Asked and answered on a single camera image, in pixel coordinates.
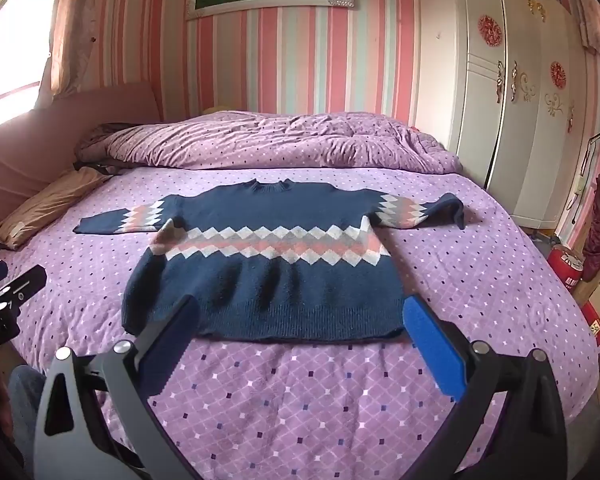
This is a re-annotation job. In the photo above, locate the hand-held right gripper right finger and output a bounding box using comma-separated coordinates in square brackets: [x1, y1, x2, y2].
[402, 294, 568, 480]

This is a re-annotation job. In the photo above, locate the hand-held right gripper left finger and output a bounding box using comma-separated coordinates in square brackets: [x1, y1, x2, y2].
[32, 294, 203, 480]

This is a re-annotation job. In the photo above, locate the navy diamond-pattern knit sweater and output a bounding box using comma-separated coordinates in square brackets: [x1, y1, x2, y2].
[73, 178, 466, 345]

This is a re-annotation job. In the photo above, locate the person's leg in jeans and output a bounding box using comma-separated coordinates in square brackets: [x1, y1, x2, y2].
[7, 365, 47, 463]

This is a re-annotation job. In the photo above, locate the tan pillow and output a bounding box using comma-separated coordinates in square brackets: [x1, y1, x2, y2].
[0, 166, 116, 251]

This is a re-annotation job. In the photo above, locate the purple dotted bed sheet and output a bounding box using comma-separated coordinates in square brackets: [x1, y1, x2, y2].
[0, 167, 600, 480]

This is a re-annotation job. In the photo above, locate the pink padded headboard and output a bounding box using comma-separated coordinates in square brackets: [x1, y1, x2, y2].
[0, 80, 163, 251]

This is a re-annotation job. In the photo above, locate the dark brown cloth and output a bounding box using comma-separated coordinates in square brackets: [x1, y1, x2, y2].
[74, 122, 128, 175]

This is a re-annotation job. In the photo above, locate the red canister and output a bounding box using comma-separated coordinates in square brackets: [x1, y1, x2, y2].
[547, 243, 587, 295]

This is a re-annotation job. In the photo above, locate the pink dotted pillow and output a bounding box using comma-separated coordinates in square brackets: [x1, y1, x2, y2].
[102, 110, 463, 176]

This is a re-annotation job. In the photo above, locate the pink floral window curtain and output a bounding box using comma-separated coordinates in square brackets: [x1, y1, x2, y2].
[40, 0, 112, 98]

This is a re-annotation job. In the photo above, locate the white wardrobe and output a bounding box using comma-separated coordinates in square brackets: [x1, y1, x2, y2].
[417, 0, 600, 233]

